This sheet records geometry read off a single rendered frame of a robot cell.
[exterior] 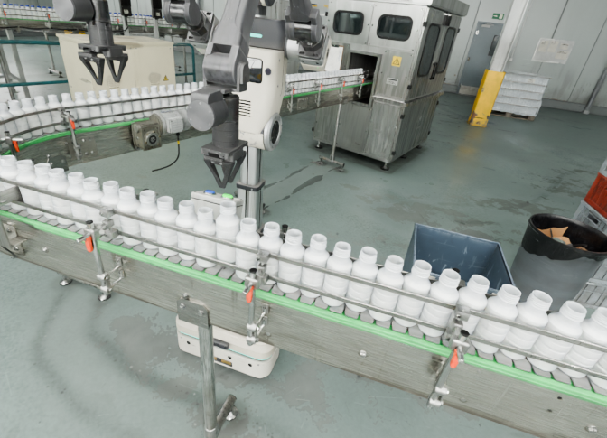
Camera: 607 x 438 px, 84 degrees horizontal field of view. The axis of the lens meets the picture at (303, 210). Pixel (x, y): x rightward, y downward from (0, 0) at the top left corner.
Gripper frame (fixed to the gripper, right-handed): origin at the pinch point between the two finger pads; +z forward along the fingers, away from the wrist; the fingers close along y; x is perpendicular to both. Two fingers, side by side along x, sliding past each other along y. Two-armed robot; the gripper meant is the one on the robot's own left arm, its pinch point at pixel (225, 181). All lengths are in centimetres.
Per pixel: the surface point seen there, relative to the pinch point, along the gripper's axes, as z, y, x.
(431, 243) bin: 37, 61, -58
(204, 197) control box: 13.8, 13.8, 14.6
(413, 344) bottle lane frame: 27, -5, -50
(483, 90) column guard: 42, 744, -181
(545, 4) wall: -160, 1198, -342
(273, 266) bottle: 19.5, -1.1, -13.8
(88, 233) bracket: 17.9, -10.5, 32.7
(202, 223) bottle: 12.2, -1.4, 5.6
